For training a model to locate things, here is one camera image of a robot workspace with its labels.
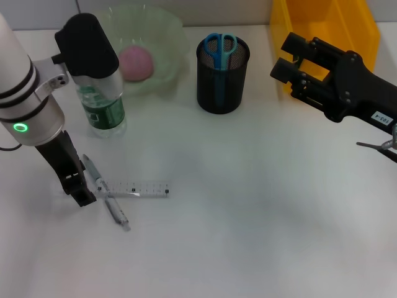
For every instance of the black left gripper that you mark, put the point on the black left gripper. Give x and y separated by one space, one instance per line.
65 158

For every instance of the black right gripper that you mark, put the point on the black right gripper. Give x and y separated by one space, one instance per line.
359 93

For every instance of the blue scissors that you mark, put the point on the blue scissors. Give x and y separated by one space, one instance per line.
221 62

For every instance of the clear water bottle green label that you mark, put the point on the clear water bottle green label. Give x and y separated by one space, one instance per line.
105 115

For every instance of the pink peach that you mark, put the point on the pink peach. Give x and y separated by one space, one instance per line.
136 63

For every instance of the white and silver left arm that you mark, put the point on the white and silver left arm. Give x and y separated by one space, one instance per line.
15 62

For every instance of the grey pen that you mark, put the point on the grey pen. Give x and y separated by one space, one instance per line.
93 172

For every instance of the black mesh pen holder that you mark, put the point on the black mesh pen holder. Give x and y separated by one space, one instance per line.
235 90

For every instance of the clear plastic ruler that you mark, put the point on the clear plastic ruler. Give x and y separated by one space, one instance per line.
149 187

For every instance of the green translucent fruit bowl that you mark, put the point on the green translucent fruit bowl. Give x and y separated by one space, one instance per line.
167 37

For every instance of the yellow plastic bin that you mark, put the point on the yellow plastic bin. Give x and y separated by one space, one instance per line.
325 31

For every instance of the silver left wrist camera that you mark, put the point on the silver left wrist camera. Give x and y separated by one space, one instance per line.
90 52

